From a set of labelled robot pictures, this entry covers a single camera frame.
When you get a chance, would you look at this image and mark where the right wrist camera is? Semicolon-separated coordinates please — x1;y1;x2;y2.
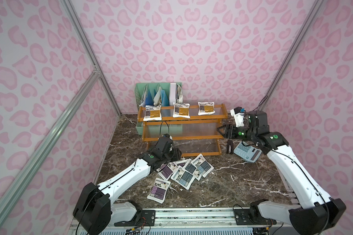
230;107;246;127

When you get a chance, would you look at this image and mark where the purple coffee bag near front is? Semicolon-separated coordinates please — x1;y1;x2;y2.
147;178;171;204

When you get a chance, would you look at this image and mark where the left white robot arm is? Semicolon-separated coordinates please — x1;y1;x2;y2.
73;134;181;235

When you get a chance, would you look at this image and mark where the purple coffee bag in pile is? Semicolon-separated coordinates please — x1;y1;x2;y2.
156;162;178;181

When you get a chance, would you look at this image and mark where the blue coffee bag middle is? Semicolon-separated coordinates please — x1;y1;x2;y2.
183;159;202;181

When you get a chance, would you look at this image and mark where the blue coffee bag front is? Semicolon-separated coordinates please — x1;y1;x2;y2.
171;166;195;190

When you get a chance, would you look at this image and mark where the blue coffee bag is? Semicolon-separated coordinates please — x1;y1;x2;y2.
183;159;202;181
192;154;214;178
171;166;195;190

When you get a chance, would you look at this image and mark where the grey desk calculator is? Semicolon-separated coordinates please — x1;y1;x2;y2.
233;142;262;163

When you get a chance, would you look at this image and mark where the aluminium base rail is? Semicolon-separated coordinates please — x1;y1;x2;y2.
66;207;324;235

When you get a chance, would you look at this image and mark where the orange three-tier shelf rack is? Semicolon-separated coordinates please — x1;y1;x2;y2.
137;104;228;158

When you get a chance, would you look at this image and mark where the green desktop file organizer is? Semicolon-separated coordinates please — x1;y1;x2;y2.
134;82;183;136

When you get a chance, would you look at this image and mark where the yellow coffee bag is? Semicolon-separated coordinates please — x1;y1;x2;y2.
173;103;190;118
198;102;215;116
143;105;162;121

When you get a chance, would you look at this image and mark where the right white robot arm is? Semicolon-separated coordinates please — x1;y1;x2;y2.
217;107;346;235

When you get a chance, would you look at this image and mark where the blue coffee bag right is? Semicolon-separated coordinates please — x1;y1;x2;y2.
192;154;214;178

